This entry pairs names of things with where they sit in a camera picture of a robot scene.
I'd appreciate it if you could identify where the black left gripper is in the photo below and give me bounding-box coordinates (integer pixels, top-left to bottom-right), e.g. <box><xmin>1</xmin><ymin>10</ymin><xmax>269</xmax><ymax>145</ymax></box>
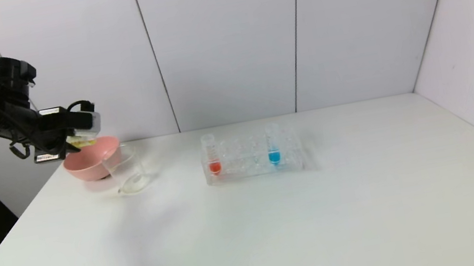
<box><xmin>9</xmin><ymin>104</ymin><xmax>83</xmax><ymax>168</ymax></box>

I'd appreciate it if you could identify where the test tube with blue liquid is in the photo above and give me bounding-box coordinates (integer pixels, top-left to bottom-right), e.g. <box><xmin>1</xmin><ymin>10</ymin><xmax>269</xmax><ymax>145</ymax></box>
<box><xmin>263</xmin><ymin>123</ymin><xmax>284</xmax><ymax>166</ymax></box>

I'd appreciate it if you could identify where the pink bowl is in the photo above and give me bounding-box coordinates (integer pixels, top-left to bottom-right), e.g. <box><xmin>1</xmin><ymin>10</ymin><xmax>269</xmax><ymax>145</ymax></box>
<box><xmin>59</xmin><ymin>134</ymin><xmax>127</xmax><ymax>186</ymax></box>

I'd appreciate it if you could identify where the clear glass beaker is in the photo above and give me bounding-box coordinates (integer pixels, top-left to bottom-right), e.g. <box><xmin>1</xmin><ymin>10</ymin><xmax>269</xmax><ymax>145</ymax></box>
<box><xmin>100</xmin><ymin>140</ymin><xmax>153</xmax><ymax>198</ymax></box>

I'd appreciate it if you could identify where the test tube with red liquid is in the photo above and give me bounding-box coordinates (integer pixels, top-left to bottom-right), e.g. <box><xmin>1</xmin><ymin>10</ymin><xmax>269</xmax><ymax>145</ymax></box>
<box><xmin>200</xmin><ymin>133</ymin><xmax>224</xmax><ymax>177</ymax></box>

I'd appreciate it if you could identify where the clear acrylic test tube rack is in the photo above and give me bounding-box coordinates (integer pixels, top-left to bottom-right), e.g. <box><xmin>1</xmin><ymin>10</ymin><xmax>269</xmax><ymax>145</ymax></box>
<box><xmin>199</xmin><ymin>124</ymin><xmax>306</xmax><ymax>187</ymax></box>

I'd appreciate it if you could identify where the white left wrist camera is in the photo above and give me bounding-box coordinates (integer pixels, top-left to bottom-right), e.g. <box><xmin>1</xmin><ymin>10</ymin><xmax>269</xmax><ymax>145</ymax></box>
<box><xmin>68</xmin><ymin>109</ymin><xmax>103</xmax><ymax>136</ymax></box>

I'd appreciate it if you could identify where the thin black cable white label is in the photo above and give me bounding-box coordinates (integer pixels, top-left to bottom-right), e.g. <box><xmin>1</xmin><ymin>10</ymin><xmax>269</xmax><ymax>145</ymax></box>
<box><xmin>9</xmin><ymin>138</ymin><xmax>33</xmax><ymax>162</ymax></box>

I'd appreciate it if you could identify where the test tube with yellow liquid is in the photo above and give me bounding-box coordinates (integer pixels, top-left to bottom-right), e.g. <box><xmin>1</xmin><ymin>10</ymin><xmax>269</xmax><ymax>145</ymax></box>
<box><xmin>66</xmin><ymin>132</ymin><xmax>98</xmax><ymax>151</ymax></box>

